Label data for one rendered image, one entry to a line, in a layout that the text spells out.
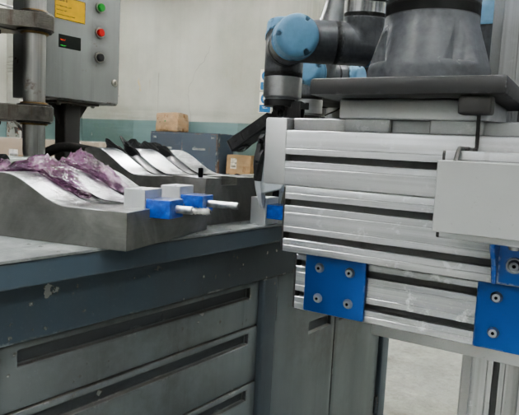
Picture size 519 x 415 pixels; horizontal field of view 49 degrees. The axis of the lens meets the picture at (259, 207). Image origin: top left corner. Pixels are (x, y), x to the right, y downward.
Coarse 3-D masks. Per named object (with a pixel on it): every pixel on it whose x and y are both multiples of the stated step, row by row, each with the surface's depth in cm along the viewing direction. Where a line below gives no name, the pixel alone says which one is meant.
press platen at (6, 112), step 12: (0, 108) 152; (12, 108) 153; (24, 108) 154; (36, 108) 155; (48, 108) 157; (0, 120) 156; (12, 120) 159; (24, 120) 155; (36, 120) 155; (48, 120) 158
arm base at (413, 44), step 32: (416, 0) 66; (448, 0) 65; (384, 32) 70; (416, 32) 66; (448, 32) 65; (480, 32) 68; (384, 64) 68; (416, 64) 65; (448, 64) 64; (480, 64) 66
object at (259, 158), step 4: (256, 144) 109; (260, 144) 109; (256, 148) 109; (260, 148) 109; (256, 152) 109; (260, 152) 108; (256, 156) 108; (260, 156) 108; (256, 160) 108; (260, 160) 108; (256, 164) 109; (260, 164) 109; (256, 168) 108; (260, 168) 109; (256, 172) 109; (260, 172) 109; (256, 176) 109; (260, 176) 109; (256, 180) 109; (260, 180) 109
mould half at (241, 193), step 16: (112, 160) 122; (128, 160) 124; (160, 160) 132; (192, 160) 141; (128, 176) 119; (144, 176) 116; (160, 176) 113; (176, 176) 110; (192, 176) 108; (240, 176) 117; (208, 192) 107; (224, 192) 110; (240, 192) 114; (272, 192) 123; (224, 208) 111; (240, 208) 115; (208, 224) 108
